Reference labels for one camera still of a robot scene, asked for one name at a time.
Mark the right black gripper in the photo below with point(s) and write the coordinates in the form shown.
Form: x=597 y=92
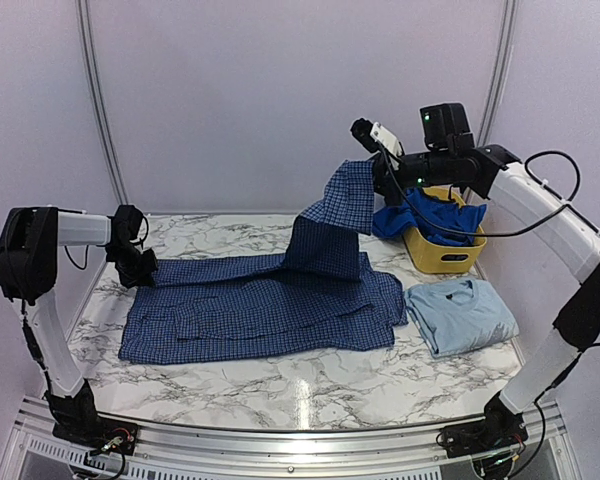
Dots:
x=382 y=183

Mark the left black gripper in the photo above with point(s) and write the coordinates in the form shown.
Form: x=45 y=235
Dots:
x=144 y=278

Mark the light blue t-shirt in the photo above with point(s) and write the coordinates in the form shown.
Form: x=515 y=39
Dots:
x=459 y=316

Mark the blue patterned button shirt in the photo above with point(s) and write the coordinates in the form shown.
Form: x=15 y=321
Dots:
x=321 y=292

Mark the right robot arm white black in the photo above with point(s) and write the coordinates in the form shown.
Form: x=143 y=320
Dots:
x=496 y=174

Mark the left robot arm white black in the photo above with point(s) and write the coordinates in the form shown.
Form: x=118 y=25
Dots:
x=29 y=244

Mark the yellow plastic laundry basket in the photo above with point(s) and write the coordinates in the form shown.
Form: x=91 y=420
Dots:
x=437 y=259

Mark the royal blue garment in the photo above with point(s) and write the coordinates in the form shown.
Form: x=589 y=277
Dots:
x=432 y=216

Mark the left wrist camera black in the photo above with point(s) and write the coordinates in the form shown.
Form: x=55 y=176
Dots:
x=126 y=224

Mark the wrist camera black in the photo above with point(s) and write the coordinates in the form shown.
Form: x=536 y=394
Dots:
x=126 y=224
x=446 y=127

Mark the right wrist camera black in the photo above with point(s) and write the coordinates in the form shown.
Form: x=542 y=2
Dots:
x=446 y=127

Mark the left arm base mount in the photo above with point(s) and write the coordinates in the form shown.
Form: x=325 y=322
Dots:
x=78 y=421

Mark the right corner aluminium post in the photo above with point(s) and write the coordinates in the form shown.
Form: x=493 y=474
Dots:
x=500 y=70

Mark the corner aluminium post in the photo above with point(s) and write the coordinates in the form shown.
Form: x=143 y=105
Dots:
x=500 y=70
x=86 y=34

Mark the aluminium front frame rail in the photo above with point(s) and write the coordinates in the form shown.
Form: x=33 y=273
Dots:
x=171 y=451

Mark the left corner aluminium post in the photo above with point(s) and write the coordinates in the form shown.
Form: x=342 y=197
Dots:
x=86 y=34

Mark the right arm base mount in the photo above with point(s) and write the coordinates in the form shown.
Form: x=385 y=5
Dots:
x=495 y=431

